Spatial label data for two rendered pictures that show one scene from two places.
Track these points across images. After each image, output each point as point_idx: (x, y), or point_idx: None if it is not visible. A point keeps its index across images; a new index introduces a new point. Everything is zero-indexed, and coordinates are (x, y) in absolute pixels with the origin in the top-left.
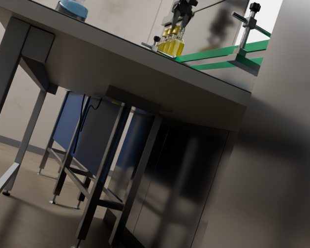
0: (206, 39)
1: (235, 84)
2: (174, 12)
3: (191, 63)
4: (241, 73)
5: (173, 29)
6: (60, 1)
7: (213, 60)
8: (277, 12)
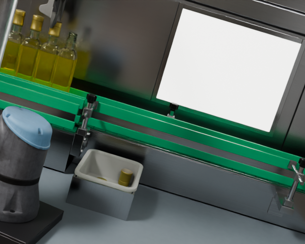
0: (95, 38)
1: (246, 196)
2: (58, 6)
3: (144, 129)
4: (252, 187)
5: (53, 30)
6: (21, 134)
7: (191, 144)
8: (229, 63)
